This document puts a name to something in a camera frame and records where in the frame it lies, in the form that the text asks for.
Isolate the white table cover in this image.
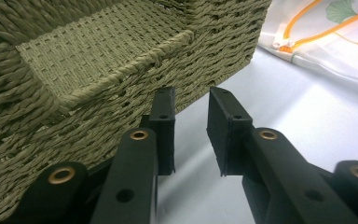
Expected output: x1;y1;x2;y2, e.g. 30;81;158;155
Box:
155;46;358;224

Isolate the white leaf-print laundry bag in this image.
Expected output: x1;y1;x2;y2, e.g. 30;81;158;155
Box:
256;0;358;86

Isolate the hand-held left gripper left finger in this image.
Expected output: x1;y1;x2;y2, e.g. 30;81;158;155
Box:
89;87;177;224

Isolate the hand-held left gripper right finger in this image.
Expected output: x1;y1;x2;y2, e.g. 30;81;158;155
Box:
206;86;358;224

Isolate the green woven basket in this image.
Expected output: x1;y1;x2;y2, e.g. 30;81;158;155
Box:
0;0;273;220

